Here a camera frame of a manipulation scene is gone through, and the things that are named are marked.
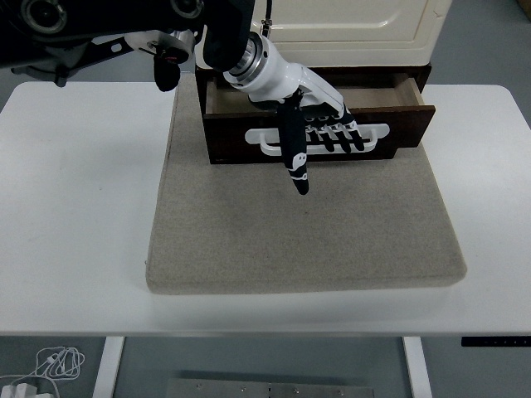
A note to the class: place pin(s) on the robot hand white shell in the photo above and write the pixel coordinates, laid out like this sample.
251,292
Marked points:
286,79

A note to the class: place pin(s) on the dark wooden drawer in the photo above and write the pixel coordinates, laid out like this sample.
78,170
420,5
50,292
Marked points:
406,128

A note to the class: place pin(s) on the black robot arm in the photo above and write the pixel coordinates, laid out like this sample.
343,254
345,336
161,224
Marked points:
103,20

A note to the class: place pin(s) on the cream cabinet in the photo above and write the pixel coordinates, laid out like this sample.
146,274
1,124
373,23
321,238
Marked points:
352,54

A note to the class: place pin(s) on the grey fabric mat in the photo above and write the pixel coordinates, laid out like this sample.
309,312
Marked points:
298,232

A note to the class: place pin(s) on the brown cardboard box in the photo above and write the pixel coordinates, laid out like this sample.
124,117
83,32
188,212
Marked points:
524,6

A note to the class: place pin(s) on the grey metal plate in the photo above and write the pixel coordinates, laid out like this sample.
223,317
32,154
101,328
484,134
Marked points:
269,389

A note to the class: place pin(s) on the white table leg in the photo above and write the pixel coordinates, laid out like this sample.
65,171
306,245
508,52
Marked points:
108,365
417,365

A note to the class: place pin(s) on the black table control panel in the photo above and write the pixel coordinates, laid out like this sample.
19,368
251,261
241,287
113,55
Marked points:
493,341

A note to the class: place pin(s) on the white charger block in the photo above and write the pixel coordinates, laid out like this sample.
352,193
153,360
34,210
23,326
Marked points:
20,391

